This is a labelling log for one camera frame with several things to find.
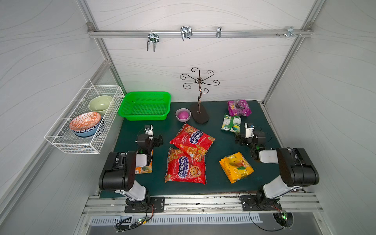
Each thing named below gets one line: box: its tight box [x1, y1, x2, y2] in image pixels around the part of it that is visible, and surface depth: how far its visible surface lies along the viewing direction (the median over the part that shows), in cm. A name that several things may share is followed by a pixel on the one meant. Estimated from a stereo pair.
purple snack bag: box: [227, 99, 253, 118], surface depth 113 cm
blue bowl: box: [72, 119, 102, 137], surface depth 58 cm
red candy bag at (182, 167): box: [164, 147, 208, 185], surface depth 83 cm
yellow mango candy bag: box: [218, 151, 255, 185], surface depth 82 cm
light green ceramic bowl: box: [88, 94, 114, 115], surface depth 73 cm
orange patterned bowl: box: [69, 111, 102, 132], surface depth 64 cm
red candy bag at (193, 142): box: [169, 122, 216, 163], surface depth 94 cm
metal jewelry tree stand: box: [179, 67, 221, 124], surface depth 95 cm
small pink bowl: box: [175, 107, 192, 123], surface depth 107 cm
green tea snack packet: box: [220, 114, 242, 134], surface depth 106 cm
